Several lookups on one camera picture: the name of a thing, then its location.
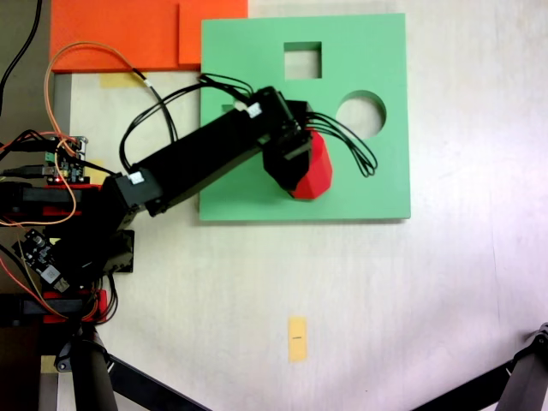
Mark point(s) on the red octagonal pillar block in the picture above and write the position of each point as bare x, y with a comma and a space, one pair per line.
319, 171

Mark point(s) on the black notched tripod leg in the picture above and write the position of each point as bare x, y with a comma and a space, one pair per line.
528, 381

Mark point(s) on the yellow masking tape piece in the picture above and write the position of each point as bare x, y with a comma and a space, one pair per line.
115, 80
95, 164

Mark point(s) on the orange flat block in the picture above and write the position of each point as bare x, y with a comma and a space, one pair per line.
107, 30

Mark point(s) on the green circuit board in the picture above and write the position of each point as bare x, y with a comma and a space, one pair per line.
64, 164

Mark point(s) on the yellow tape with black mark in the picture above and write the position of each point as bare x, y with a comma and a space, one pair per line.
297, 349

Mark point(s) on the thick black tripod leg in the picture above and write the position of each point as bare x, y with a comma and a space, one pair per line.
92, 381

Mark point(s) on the green shape sorter board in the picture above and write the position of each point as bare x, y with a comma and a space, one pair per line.
240, 201

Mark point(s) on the red and black table clamp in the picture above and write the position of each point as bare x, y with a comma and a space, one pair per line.
38, 197
55, 306

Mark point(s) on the thin black tripod brace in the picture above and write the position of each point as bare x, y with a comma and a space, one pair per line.
145, 387
471, 389

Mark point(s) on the black circuit board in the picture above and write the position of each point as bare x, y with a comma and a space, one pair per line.
36, 252

